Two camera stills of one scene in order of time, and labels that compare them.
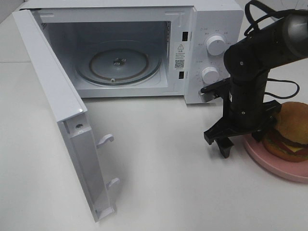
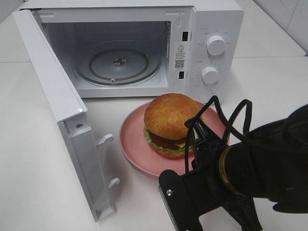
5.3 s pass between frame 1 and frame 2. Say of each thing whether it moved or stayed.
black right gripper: moved
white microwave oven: stayed
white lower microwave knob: stayed
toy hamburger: moved
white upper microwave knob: stayed
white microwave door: stayed
